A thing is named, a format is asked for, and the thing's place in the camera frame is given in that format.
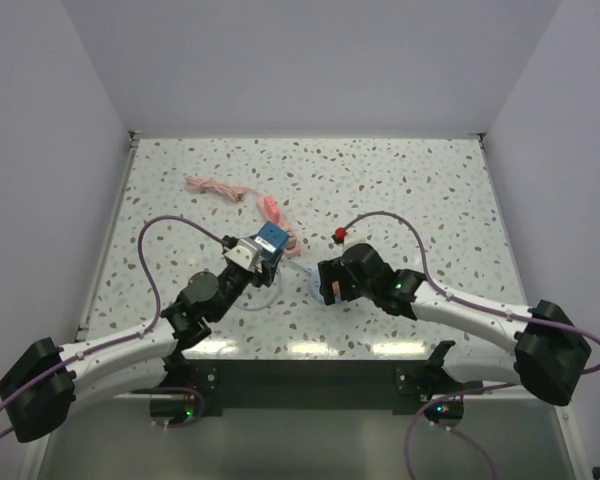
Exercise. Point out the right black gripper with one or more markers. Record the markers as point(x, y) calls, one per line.
point(329, 270)

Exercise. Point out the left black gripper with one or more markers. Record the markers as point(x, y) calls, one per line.
point(267, 274)

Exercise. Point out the blue round socket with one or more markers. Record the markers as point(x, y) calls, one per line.
point(314, 286)

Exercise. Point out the blue cube socket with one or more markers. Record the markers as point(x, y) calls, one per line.
point(272, 240)

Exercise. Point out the pink brown plug adapter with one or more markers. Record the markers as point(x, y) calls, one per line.
point(292, 240)

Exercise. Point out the orange pink plug adapter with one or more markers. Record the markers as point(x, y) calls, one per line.
point(336, 292)

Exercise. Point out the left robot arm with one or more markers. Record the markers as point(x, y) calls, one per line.
point(39, 391)

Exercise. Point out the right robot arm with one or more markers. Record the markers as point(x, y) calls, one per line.
point(536, 347)

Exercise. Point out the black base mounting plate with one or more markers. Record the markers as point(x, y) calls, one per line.
point(399, 387)

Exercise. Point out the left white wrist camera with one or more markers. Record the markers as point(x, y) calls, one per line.
point(245, 254)

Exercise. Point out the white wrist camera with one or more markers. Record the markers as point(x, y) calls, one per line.
point(245, 254)
point(347, 238)

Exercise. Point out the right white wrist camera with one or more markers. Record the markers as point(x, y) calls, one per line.
point(347, 238)

